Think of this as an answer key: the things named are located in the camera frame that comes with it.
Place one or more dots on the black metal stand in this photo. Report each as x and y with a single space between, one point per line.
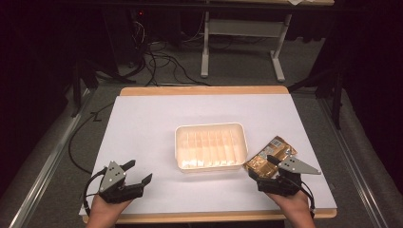
77 85
337 95

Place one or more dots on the person's right hand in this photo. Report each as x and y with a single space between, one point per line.
293 204

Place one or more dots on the metal floor rail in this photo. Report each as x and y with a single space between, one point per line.
355 158
47 161

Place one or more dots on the white plastic tray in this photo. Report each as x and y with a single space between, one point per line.
210 147

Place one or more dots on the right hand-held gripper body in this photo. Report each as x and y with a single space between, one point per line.
285 180

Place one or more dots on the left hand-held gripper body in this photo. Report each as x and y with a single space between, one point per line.
111 180

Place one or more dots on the golden foil snack packet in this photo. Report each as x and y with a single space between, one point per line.
267 155

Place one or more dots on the person's left hand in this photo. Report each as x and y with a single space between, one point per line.
106 209

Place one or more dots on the white metal frame desk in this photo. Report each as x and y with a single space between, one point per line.
206 47

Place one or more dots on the white table sheet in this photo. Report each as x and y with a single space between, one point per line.
152 126

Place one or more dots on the wooden table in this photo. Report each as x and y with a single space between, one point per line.
202 90

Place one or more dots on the dark computer case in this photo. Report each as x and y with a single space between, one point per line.
130 34

